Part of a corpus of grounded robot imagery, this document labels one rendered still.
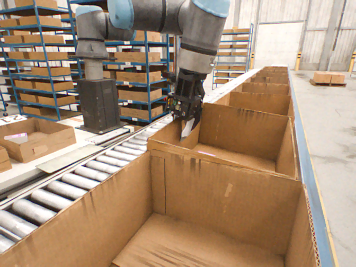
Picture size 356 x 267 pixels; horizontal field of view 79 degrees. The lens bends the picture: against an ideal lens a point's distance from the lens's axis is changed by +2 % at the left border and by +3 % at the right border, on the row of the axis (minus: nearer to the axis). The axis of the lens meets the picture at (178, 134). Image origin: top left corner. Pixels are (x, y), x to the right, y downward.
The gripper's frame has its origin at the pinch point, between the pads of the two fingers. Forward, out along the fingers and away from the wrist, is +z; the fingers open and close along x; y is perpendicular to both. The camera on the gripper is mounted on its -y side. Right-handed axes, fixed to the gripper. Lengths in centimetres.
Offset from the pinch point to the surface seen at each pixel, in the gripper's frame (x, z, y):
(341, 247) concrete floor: 100, 80, -91
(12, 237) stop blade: -32, 34, 32
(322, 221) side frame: 38.1, 0.6, 9.8
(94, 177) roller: -34.4, 35.4, -1.9
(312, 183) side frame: 37.9, 0.7, -5.6
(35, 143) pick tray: -71, 34, -2
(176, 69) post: -57, 3, -115
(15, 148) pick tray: -76, 36, 5
